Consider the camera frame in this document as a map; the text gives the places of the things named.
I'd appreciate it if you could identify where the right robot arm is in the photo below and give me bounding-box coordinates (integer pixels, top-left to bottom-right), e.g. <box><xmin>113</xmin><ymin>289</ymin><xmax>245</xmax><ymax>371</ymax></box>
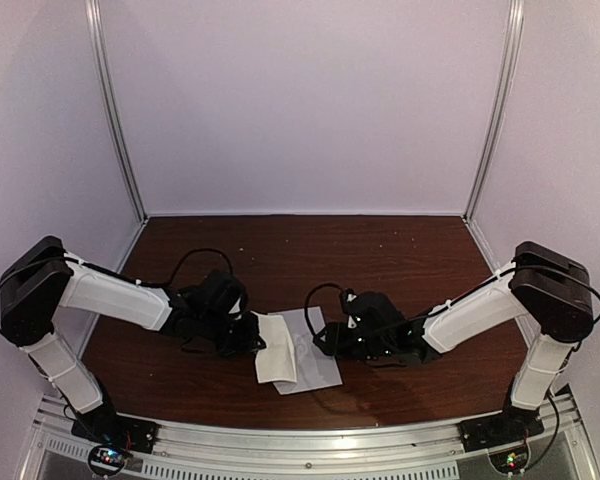
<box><xmin>308</xmin><ymin>241</ymin><xmax>600</xmax><ymax>442</ymax></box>

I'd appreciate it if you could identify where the right black cable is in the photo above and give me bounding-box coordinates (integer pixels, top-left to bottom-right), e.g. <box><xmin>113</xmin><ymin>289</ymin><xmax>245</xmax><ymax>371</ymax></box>
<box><xmin>304</xmin><ymin>283</ymin><xmax>600</xmax><ymax>366</ymax></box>

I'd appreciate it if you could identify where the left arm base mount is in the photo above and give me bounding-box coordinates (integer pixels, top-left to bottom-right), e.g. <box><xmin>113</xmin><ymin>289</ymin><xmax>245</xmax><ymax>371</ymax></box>
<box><xmin>71</xmin><ymin>416</ymin><xmax>158</xmax><ymax>478</ymax></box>

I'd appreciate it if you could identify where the right aluminium frame post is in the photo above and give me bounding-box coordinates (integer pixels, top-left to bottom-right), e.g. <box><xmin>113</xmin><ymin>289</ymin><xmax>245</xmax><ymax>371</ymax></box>
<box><xmin>463</xmin><ymin>0</ymin><xmax>525</xmax><ymax>224</ymax></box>

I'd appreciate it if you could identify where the front aluminium rail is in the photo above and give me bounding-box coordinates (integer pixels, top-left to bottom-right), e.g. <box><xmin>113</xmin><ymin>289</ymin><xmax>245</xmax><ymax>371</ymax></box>
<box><xmin>15</xmin><ymin>393</ymin><xmax>600</xmax><ymax>479</ymax></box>

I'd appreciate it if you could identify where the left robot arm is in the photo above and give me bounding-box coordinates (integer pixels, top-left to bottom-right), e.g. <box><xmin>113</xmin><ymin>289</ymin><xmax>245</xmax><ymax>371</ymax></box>
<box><xmin>0</xmin><ymin>236</ymin><xmax>266</xmax><ymax>444</ymax></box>

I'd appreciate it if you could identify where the aluminium frame post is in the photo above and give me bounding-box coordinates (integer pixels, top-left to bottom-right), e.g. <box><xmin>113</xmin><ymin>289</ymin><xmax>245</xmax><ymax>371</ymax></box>
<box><xmin>85</xmin><ymin>0</ymin><xmax>148</xmax><ymax>223</ymax></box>
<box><xmin>463</xmin><ymin>0</ymin><xmax>525</xmax><ymax>224</ymax></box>

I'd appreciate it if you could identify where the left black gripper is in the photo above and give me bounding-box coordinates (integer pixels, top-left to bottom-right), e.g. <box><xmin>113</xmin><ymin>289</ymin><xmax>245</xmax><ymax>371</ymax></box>
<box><xmin>198</xmin><ymin>311</ymin><xmax>266</xmax><ymax>360</ymax></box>

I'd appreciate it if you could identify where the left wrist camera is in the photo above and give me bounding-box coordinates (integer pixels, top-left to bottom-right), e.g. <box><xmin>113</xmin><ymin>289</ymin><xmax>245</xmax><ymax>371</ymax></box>
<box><xmin>228</xmin><ymin>293</ymin><xmax>249</xmax><ymax>320</ymax></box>

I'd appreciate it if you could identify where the black cable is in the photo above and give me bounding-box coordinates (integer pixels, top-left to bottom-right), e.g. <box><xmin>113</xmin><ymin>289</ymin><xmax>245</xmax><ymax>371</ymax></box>
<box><xmin>304</xmin><ymin>283</ymin><xmax>600</xmax><ymax>366</ymax></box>
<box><xmin>0</xmin><ymin>248</ymin><xmax>234</xmax><ymax>351</ymax></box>

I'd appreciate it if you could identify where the left aluminium frame post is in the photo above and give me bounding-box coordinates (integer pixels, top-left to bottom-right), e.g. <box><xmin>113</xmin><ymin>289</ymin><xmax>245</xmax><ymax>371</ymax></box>
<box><xmin>85</xmin><ymin>0</ymin><xmax>148</xmax><ymax>223</ymax></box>

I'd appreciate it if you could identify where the grey envelope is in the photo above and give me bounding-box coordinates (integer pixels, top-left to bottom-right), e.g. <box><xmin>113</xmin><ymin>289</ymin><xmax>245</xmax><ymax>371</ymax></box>
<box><xmin>274</xmin><ymin>309</ymin><xmax>342</xmax><ymax>396</ymax></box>

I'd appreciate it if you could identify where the white letter sheet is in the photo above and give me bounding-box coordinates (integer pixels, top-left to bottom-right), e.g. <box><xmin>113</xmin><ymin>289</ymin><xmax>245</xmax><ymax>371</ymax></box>
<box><xmin>255</xmin><ymin>314</ymin><xmax>297</xmax><ymax>384</ymax></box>

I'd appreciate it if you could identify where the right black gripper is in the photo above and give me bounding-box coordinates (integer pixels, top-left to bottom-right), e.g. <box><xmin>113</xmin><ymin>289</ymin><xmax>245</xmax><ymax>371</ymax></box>
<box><xmin>313</xmin><ymin>324</ymin><xmax>393</xmax><ymax>362</ymax></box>

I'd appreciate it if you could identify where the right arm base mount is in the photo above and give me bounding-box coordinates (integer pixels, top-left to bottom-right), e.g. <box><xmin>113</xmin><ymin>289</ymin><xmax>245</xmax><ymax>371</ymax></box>
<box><xmin>459</xmin><ymin>414</ymin><xmax>544</xmax><ymax>476</ymax></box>

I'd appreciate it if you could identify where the left black cable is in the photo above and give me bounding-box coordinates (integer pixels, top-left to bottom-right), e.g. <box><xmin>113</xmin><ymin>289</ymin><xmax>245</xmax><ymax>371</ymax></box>
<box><xmin>0</xmin><ymin>248</ymin><xmax>234</xmax><ymax>351</ymax></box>

